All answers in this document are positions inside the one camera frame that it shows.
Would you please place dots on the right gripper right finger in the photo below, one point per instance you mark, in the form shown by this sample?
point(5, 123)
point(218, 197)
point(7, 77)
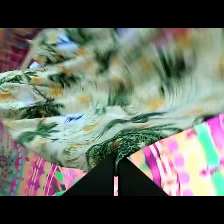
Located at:
point(136, 185)

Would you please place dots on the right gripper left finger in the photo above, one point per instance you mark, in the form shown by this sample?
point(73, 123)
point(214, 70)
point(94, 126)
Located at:
point(96, 183)

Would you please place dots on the white floral leaf-print shirt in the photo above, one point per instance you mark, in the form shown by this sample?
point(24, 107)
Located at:
point(110, 96)

